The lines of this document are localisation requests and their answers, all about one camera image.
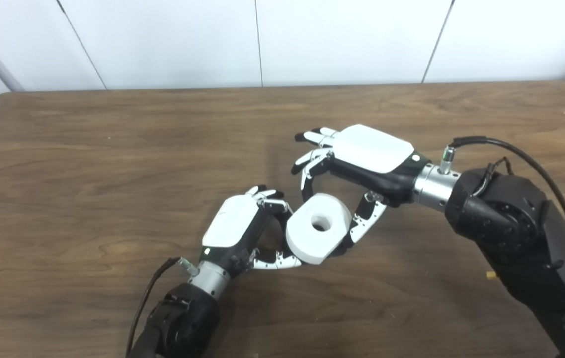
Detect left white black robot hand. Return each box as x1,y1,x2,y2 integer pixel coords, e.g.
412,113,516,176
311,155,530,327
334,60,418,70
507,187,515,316
198,185,303,279

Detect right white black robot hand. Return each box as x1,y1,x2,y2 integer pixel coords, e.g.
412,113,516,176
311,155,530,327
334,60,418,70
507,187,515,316
290,124,432,257

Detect round white plastic piece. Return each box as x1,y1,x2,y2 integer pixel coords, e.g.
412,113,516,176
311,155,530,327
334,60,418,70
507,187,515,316
285,193,353,265

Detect thin braided arm cable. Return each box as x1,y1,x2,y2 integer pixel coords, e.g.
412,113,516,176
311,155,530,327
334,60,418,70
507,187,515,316
471,157,514,197

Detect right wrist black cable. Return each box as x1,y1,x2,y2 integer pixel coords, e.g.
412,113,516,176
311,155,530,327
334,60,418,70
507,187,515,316
439,135,565,242

